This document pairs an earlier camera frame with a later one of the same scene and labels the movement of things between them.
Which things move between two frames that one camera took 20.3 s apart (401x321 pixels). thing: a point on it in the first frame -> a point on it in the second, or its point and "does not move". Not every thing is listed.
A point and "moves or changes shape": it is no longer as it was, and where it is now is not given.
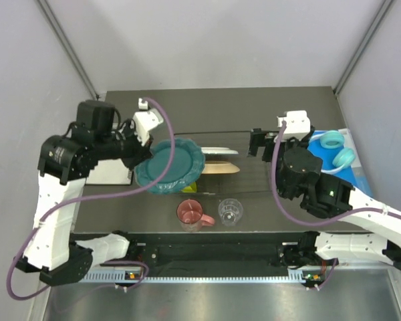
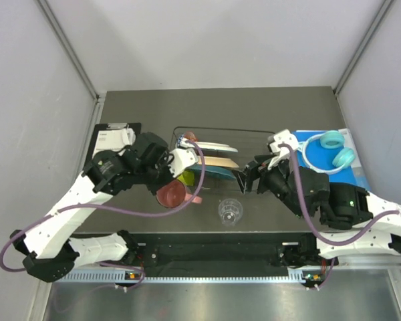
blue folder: [354, 174] does not move
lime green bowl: [191, 188] -> [187, 178]
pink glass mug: [190, 217] -> [173, 194]
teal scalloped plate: [188, 164] moves or changes shape
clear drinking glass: [230, 211] does not move
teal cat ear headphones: [343, 158] does not move
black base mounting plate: [212, 249] does not move
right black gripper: [258, 139] -> [252, 169]
